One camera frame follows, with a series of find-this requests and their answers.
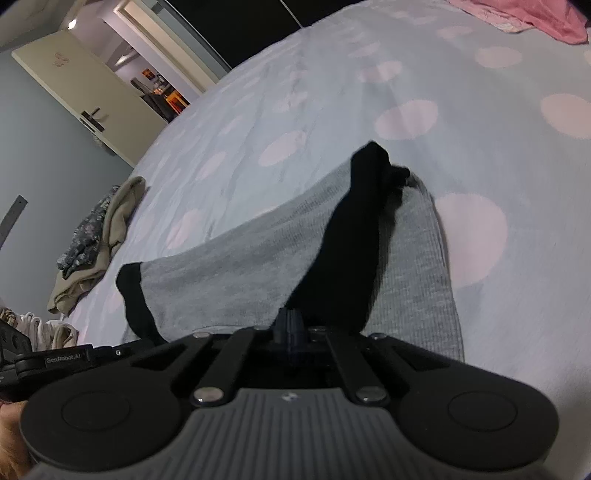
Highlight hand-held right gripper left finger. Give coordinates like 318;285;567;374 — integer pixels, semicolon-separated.
131;308;289;407

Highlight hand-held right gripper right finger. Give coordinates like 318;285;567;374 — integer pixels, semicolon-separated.
288;308;455;406

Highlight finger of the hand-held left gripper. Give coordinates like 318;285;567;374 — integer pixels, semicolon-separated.
91;338;160;366

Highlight grey shirt with black sleeves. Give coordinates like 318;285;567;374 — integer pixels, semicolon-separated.
116;141;465;365

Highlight person's left hand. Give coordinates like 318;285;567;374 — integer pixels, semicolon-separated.
0;401;33;480

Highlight white crumpled garment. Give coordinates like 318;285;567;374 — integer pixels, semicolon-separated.
0;307;79;352

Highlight small beige garment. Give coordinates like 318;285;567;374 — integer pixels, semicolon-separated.
51;323;79;349

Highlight dark floral folded garment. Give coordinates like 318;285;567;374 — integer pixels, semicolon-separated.
56;185;122;280

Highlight beige folded garment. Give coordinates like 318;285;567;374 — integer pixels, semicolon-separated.
46;175;147;317

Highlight bed with pink dotted sheet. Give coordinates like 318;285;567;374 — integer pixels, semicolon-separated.
65;0;591;444

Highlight cream door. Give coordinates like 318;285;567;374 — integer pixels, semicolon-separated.
11;30;169;167

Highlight black sliding wardrobe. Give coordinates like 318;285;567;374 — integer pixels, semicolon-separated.
168;0;370;70

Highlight light pink pillow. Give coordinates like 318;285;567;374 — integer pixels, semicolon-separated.
480;14;532;35

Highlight beige door frame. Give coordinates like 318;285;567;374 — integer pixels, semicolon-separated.
104;0;232;125

